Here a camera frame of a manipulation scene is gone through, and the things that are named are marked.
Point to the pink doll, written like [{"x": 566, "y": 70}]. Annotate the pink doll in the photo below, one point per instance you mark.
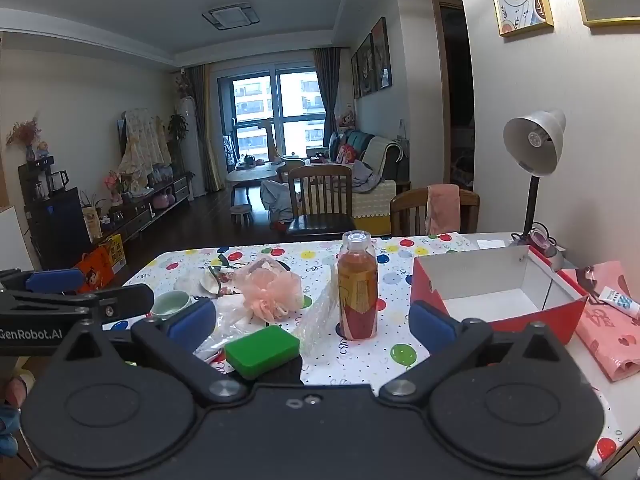
[{"x": 346, "y": 117}]

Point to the dark framed wall picture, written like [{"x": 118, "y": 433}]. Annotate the dark framed wall picture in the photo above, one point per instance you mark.
[
  {"x": 365, "y": 67},
  {"x": 381, "y": 55},
  {"x": 355, "y": 77}
]

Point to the wooden chair with dark seat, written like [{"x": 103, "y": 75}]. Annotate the wooden chair with dark seat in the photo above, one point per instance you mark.
[{"x": 320, "y": 195}]

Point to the green sponge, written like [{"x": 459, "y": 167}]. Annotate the green sponge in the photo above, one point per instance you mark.
[{"x": 260, "y": 350}]

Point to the white standing air conditioner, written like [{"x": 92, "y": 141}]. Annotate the white standing air conditioner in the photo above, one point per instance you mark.
[{"x": 190, "y": 145}]

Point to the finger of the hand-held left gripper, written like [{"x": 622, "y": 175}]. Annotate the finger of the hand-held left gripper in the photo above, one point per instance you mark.
[
  {"x": 125, "y": 301},
  {"x": 55, "y": 280}
]

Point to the wooden giraffe figure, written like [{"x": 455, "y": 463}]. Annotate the wooden giraffe figure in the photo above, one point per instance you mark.
[{"x": 270, "y": 135}]

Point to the pink flowers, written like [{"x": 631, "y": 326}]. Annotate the pink flowers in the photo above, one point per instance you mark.
[{"x": 112, "y": 181}]

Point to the sofa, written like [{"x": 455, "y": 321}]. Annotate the sofa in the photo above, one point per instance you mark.
[{"x": 380, "y": 200}]

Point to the pink towel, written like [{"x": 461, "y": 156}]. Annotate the pink towel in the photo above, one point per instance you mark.
[{"x": 442, "y": 207}]

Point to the lilac clothes pile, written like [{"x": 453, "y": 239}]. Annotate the lilac clothes pile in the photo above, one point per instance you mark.
[{"x": 366, "y": 180}]

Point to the tv cabinet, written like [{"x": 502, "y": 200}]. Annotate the tv cabinet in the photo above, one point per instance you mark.
[{"x": 150, "y": 205}]

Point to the black cabinet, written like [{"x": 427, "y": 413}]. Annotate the black cabinet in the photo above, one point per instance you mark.
[{"x": 60, "y": 225}]

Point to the orange paper bag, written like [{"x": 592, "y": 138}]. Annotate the orange paper bag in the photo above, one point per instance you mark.
[{"x": 92, "y": 267}]

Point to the small wooden stool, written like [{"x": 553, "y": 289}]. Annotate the small wooden stool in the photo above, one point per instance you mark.
[{"x": 241, "y": 212}]

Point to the yellow box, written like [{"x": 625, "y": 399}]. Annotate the yellow box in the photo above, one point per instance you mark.
[{"x": 114, "y": 252}]

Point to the white curved dish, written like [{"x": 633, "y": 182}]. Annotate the white curved dish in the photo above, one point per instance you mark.
[{"x": 202, "y": 285}]

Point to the dried flower vase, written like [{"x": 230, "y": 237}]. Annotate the dried flower vase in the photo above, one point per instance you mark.
[{"x": 25, "y": 135}]

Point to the grey cloth bundle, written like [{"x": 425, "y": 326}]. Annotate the grey cloth bundle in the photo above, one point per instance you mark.
[{"x": 275, "y": 200}]

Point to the red basin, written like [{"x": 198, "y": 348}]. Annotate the red basin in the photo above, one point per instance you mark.
[{"x": 279, "y": 226}]

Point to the potted plant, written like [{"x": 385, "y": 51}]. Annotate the potted plant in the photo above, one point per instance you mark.
[{"x": 177, "y": 126}]

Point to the wooden coffee table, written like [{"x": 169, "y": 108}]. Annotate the wooden coffee table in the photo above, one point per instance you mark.
[{"x": 250, "y": 172}]

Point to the clear plastic bag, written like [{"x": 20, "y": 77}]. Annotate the clear plastic bag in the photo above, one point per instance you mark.
[{"x": 225, "y": 322}]

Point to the white board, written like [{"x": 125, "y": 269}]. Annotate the white board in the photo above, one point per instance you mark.
[{"x": 12, "y": 235}]

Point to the pink bath pouf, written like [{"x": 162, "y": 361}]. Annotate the pink bath pouf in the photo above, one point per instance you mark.
[{"x": 270, "y": 292}]

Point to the electric kettle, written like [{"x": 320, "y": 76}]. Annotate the electric kettle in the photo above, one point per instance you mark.
[{"x": 59, "y": 181}]

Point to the wooden door frame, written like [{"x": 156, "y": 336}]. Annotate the wooden door frame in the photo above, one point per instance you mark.
[{"x": 436, "y": 85}]

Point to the yellow printed cloth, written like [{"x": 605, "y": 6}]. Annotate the yellow printed cloth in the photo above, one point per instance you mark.
[{"x": 142, "y": 145}]

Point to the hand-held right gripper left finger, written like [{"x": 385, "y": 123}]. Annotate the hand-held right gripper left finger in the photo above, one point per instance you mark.
[{"x": 192, "y": 322}]

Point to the green ceramic cup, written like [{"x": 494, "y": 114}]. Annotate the green ceramic cup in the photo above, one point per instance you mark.
[{"x": 170, "y": 305}]

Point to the red printed cushion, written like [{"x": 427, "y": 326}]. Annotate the red printed cushion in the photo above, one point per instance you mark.
[{"x": 345, "y": 152}]

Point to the cream sofa throw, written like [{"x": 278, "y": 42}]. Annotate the cream sofa throw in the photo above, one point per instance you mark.
[{"x": 380, "y": 155}]

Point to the white paper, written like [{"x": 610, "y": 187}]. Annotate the white paper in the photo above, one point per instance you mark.
[{"x": 490, "y": 243}]

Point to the grey desk lamp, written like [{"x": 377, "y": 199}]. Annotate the grey desk lamp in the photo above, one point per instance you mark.
[{"x": 535, "y": 155}]

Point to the white tube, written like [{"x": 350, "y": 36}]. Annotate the white tube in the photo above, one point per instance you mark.
[{"x": 620, "y": 302}]

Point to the orange drink bottle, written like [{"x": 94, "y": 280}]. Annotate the orange drink bottle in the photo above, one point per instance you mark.
[{"x": 357, "y": 285}]

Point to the red and white cardboard box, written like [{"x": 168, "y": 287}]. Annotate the red and white cardboard box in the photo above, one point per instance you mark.
[{"x": 500, "y": 290}]

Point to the yellow grey curtain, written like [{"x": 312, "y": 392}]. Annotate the yellow grey curtain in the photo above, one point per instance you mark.
[{"x": 207, "y": 125}]

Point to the ceiling light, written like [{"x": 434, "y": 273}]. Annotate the ceiling light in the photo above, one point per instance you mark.
[{"x": 231, "y": 16}]

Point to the dotted tablecloth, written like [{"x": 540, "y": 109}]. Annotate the dotted tablecloth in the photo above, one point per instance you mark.
[{"x": 400, "y": 280}]

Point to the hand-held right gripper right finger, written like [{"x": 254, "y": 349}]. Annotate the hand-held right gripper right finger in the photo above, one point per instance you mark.
[{"x": 429, "y": 325}]

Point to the pink plastic bag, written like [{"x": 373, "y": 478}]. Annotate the pink plastic bag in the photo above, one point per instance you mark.
[{"x": 607, "y": 335}]

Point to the large window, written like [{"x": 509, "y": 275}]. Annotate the large window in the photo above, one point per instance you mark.
[{"x": 295, "y": 105}]

